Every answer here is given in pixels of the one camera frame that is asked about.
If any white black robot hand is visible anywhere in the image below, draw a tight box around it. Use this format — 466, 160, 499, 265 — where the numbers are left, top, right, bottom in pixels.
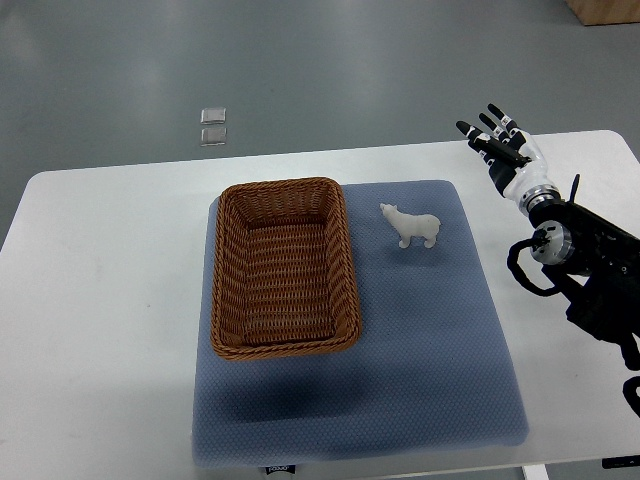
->
456, 104, 560, 216

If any white bear figurine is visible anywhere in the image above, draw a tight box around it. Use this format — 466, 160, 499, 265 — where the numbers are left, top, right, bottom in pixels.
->
380, 203, 441, 249

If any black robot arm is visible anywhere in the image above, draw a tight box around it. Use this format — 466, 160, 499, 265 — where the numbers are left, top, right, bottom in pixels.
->
506, 176, 639, 372

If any brown wicker basket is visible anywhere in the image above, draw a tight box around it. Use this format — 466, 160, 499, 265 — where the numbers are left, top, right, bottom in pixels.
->
210, 177, 362, 361

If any wooden box corner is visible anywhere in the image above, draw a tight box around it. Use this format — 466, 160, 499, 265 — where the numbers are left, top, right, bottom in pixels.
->
565, 0, 639, 26

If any blue grey padded mat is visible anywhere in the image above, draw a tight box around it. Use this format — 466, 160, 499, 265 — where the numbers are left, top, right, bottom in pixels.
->
192, 180, 528, 468

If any upper silver floor plate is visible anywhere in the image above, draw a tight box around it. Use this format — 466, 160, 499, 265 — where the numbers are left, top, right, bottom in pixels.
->
200, 107, 226, 125

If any black table control panel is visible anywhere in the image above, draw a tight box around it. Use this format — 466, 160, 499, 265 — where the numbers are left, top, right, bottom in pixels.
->
601, 455, 640, 469

